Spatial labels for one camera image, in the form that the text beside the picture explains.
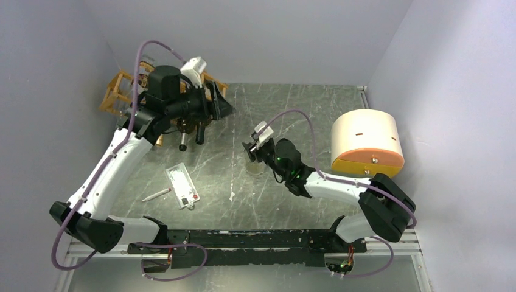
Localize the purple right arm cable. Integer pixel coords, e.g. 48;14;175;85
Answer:
257;109;418;231

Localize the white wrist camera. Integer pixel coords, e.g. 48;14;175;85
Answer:
251;121;274;149
180;56;207;88

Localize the clear whisky bottle black label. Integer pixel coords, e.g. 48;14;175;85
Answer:
138;60;155;89

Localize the dark green wine bottle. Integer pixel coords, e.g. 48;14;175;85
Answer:
195;120;209;145

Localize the white pink marker pen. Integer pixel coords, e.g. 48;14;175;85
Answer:
142;187;172;202

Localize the cream orange cylindrical drawer box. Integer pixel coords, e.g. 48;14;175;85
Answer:
330;109;405;178

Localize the clear round glass bottle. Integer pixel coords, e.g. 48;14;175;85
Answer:
245;155;265;176

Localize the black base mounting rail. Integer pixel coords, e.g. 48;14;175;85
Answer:
127;227;366;269

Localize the wooden wine rack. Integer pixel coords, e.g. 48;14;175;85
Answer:
99;70;229;117

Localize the clear plastic blister package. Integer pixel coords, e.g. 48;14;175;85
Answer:
164;163;200;210

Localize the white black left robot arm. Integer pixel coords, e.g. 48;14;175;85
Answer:
49;65;234;254

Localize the dark bottle silver cap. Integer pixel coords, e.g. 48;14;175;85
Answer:
177;120;195;152

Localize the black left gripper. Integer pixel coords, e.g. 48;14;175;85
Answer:
167;80;237;121

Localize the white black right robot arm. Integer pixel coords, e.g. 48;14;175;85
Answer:
242;139;416;252

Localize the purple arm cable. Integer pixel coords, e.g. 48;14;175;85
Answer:
257;109;418;231
51;40;186;271

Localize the red wine bottle gold cap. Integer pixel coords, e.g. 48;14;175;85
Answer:
155;134;164;147

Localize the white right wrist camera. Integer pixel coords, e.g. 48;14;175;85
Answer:
251;121;274;149

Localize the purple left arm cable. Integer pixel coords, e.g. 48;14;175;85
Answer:
51;40;186;271

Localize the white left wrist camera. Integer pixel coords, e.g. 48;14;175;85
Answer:
180;56;207;88

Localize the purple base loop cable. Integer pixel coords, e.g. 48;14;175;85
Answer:
133;241;209;283

